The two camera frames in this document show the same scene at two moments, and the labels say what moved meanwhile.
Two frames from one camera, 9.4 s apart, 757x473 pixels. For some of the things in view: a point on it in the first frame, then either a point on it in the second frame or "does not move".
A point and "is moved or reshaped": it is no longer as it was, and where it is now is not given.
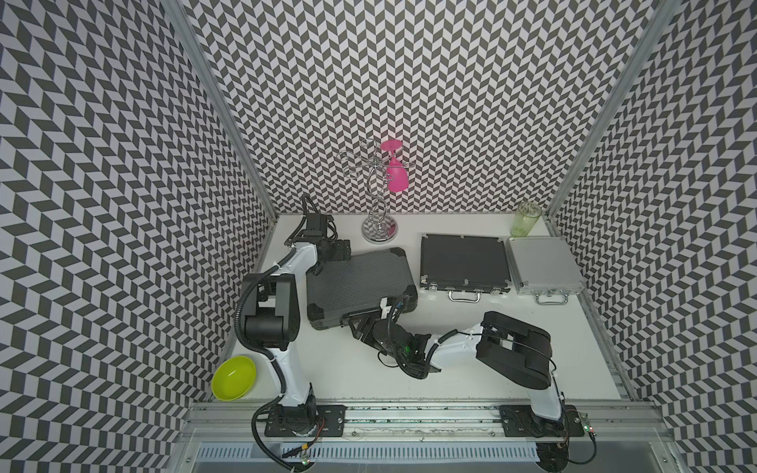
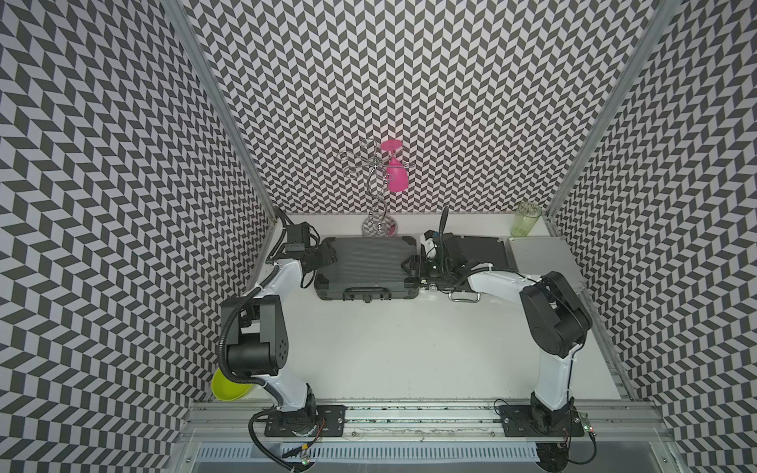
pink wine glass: (397, 173) does not move
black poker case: (341, 287) is moved or reshaped
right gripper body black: (371, 339) → (436, 268)
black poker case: (463, 265) does not move
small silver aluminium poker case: (544, 266) does not move
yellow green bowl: (233, 378) does not move
